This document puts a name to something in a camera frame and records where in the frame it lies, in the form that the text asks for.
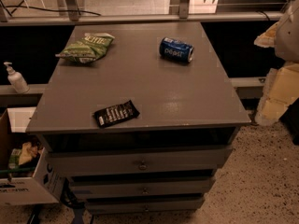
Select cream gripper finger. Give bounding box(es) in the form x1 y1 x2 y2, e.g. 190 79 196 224
254 22 278 48

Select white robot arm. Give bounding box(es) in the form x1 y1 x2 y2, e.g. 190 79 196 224
254 0 299 63

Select green jalapeno chip bag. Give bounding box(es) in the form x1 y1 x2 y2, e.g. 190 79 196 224
56 33 115 63

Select blue pepsi can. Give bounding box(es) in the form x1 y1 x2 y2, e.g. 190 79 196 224
159 37 193 63

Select grey drawer cabinet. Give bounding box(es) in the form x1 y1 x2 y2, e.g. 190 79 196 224
28 22 249 214

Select black snack bar wrapper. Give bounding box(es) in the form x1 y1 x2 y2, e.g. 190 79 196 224
93 100 139 128

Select white pump bottle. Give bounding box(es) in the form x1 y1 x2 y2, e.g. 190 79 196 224
4 62 30 93

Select snack bags in box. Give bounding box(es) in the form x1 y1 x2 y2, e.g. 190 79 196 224
7 142 43 177

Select white cardboard box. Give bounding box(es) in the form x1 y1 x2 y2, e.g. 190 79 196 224
0 108 64 205

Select grey metal frame rail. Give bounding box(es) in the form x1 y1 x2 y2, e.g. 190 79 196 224
0 11 283 26

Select black floor cable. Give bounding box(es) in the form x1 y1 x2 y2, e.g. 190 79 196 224
0 0 102 17

